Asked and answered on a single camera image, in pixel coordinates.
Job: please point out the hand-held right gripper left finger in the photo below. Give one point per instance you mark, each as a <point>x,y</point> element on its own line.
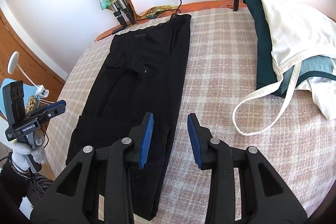
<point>145,140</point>

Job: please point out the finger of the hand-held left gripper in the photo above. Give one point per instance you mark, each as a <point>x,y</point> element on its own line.
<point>49,115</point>
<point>56,105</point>

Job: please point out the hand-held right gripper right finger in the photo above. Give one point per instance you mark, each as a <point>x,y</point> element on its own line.
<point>194,140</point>

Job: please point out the black mesh t-shirt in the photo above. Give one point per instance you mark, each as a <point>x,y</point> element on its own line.
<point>147,56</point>

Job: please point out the person's left forearm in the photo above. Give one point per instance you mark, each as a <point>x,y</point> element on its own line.
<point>10,187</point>

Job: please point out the person's left hand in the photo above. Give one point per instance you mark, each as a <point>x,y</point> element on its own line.
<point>22,153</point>

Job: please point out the leopard print cushion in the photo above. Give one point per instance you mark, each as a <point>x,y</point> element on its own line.
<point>32,103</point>

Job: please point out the white clip lamp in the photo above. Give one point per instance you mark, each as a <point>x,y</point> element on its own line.
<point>13,62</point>

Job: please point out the pink checked blanket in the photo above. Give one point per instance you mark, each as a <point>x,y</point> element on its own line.
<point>210,69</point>

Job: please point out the dark striped garment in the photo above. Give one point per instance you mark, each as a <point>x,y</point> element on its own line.
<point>39,187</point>

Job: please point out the dark green garment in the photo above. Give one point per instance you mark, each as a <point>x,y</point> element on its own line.
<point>262,56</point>

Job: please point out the white crumpled cloth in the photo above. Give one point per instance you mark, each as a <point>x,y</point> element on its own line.
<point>323,98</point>

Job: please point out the teal garment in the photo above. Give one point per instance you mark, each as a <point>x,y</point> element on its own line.
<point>315,64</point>

